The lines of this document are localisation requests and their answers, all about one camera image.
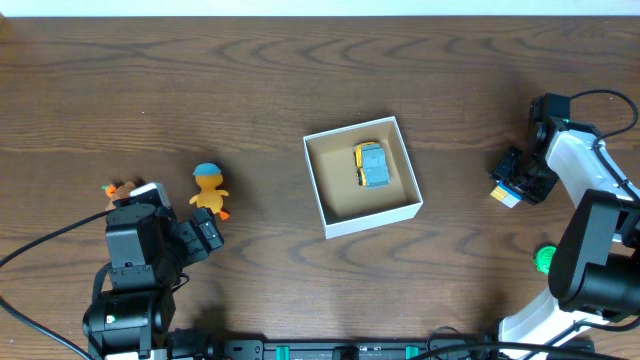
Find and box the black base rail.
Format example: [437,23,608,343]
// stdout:
[169,327,596,360]

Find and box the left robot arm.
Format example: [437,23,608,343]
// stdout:
[83,190,224,359]

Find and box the green round toy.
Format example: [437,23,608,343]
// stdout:
[534,245,556,275]

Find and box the white cardboard box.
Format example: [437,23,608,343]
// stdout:
[303,116,423,239]

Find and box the brown plush toy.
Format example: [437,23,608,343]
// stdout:
[103,181,137,211]

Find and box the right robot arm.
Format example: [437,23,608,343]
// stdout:
[491,93,639,359]

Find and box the yellow grey toy truck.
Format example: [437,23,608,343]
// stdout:
[354,141,391,189]

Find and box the orange duck toy blue cap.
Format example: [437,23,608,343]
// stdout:
[189,163,230,220]

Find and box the multicolour puzzle cube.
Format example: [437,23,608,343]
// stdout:
[490,182,522,208]

